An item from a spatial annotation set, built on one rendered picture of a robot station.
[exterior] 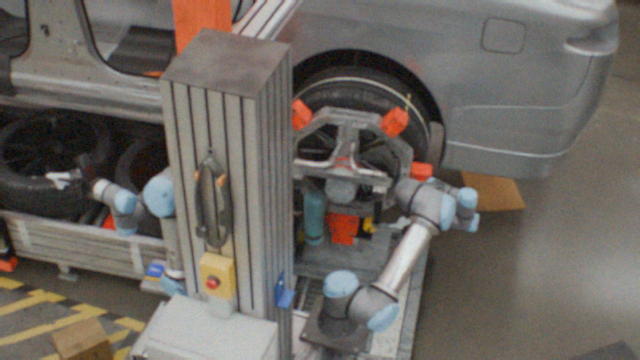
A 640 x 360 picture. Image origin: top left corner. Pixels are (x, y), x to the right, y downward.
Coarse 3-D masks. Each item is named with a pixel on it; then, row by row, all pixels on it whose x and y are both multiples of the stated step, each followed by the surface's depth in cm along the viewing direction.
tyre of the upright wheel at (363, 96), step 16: (320, 80) 348; (336, 80) 342; (352, 80) 340; (368, 80) 341; (384, 80) 343; (304, 96) 345; (320, 96) 337; (336, 96) 334; (352, 96) 333; (368, 96) 333; (384, 96) 337; (416, 96) 352; (368, 112) 336; (384, 112) 334; (416, 128) 340; (416, 144) 342; (416, 160) 348
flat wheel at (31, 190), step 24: (24, 120) 424; (48, 120) 427; (72, 120) 427; (96, 120) 425; (0, 144) 408; (24, 144) 412; (48, 144) 416; (72, 144) 414; (96, 144) 410; (0, 168) 394; (24, 168) 398; (48, 168) 399; (72, 168) 396; (96, 168) 398; (0, 192) 396; (24, 192) 387; (48, 192) 387; (72, 192) 393; (48, 216) 398
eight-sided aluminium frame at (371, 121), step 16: (320, 112) 335; (336, 112) 334; (352, 112) 333; (304, 128) 338; (368, 128) 331; (400, 144) 336; (400, 176) 345; (304, 192) 362; (336, 208) 365; (352, 208) 363; (368, 208) 362; (384, 208) 358
